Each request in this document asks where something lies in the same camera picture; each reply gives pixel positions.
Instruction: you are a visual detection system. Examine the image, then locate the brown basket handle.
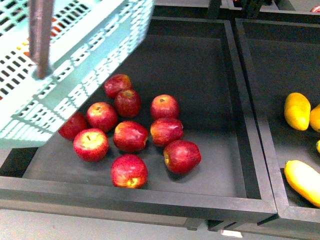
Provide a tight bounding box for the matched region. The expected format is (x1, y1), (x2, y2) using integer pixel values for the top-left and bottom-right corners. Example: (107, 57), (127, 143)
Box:
(27, 0), (55, 79)

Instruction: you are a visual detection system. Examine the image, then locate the black apple tray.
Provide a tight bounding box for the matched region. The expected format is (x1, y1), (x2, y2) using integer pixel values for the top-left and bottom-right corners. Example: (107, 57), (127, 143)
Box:
(0, 17), (277, 228)

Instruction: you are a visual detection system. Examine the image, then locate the yellow mango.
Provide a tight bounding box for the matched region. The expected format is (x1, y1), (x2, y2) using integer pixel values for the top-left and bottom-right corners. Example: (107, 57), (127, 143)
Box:
(284, 160), (320, 208)
(309, 104), (320, 133)
(284, 92), (311, 131)

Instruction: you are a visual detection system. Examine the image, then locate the light blue plastic basket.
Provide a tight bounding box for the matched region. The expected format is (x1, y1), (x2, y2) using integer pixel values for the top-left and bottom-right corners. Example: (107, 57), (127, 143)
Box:
(0, 0), (154, 149)

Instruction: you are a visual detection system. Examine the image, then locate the red apple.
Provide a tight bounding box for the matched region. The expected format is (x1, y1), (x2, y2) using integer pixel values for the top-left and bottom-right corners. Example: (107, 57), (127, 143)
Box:
(113, 120), (149, 153)
(163, 140), (202, 175)
(150, 118), (184, 147)
(58, 111), (89, 141)
(150, 94), (180, 120)
(86, 102), (119, 133)
(110, 154), (148, 189)
(114, 89), (142, 118)
(73, 128), (109, 162)
(103, 74), (133, 99)

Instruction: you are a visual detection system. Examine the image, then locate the black mango tray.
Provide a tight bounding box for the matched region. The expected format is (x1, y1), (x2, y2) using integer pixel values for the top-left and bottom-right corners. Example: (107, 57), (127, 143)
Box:
(235, 19), (320, 240)

